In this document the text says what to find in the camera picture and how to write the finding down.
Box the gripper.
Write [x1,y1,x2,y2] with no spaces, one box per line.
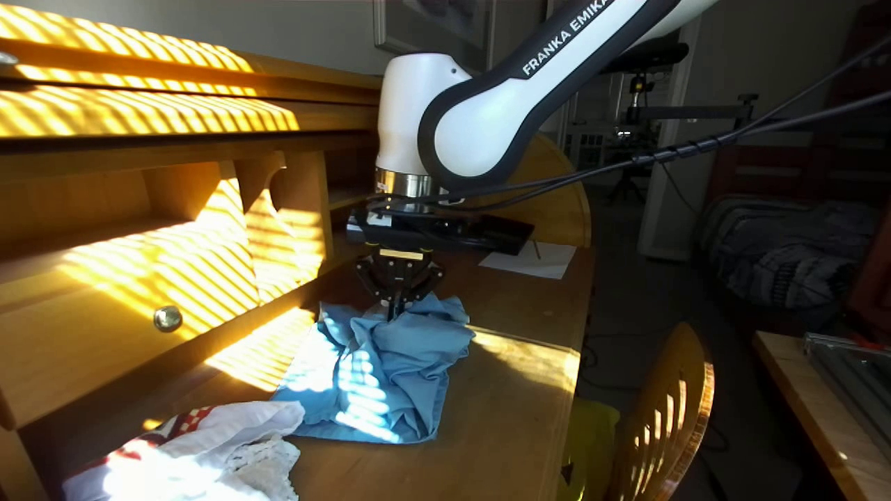
[355,196,455,322]

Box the blue cloth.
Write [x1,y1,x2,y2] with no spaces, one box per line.
[271,292,477,445]

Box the white lace cloth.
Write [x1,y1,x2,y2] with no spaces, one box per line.
[221,437,302,501]

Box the white red checkered cloth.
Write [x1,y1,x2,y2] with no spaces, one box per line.
[61,400,307,501]

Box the white paper sheet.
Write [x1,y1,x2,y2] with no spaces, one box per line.
[478,241,578,281]

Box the white shelf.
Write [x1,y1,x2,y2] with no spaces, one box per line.
[562,121,608,173]

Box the wooden roll-top desk hutch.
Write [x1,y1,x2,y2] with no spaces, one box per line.
[0,0,593,432]

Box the wooden drawer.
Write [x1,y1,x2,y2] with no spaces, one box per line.
[0,237,328,431]

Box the wooden chair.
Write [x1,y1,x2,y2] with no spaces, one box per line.
[604,321,717,501]

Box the bed with striped blanket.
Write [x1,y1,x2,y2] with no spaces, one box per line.
[695,193,881,315]

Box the wooden side table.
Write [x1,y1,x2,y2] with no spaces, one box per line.
[751,330,891,501]

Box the grey metal rack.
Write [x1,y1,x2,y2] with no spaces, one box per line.
[803,332,891,446]

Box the camera on tripod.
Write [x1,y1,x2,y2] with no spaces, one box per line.
[607,70,761,207]

